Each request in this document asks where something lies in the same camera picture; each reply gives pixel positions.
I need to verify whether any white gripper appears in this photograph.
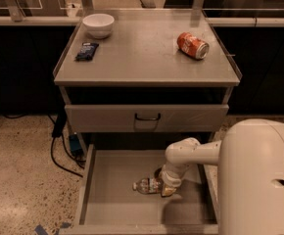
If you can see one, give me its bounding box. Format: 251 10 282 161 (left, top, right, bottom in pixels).
154 167 182 197

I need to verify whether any clear plastic water bottle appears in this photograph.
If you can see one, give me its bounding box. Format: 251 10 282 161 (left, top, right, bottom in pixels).
132 177 163 195

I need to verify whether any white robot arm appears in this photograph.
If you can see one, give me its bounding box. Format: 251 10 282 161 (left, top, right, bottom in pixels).
161 118 284 235

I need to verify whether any open grey drawer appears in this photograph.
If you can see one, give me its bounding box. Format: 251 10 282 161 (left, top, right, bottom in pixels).
60 147 218 235

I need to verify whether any closed grey drawer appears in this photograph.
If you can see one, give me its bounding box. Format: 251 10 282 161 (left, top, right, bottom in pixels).
65 105 228 132

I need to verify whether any grey drawer cabinet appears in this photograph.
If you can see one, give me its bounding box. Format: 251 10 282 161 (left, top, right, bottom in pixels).
54 9 241 150

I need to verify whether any blue power adapter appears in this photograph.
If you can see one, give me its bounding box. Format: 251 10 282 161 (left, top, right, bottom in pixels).
69 134 83 157

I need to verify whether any blue floor tape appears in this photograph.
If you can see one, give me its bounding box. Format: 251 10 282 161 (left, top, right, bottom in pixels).
33 221 71 235

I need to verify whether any orange soda can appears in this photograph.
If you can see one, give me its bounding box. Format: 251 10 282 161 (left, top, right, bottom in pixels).
177 32 210 60

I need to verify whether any dark blue snack packet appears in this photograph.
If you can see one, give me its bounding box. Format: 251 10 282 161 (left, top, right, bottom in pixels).
75 42 99 61

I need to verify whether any white bowl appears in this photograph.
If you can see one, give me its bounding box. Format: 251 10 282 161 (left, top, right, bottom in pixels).
82 14 115 39

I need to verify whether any long grey counter ledge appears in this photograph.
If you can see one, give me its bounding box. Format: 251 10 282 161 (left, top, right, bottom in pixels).
0 10 284 27

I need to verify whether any black drawer handle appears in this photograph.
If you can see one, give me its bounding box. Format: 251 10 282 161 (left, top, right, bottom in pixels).
134 113 162 121

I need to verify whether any black floor cable left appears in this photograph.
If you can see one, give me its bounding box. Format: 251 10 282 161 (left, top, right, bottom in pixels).
1 113 87 178

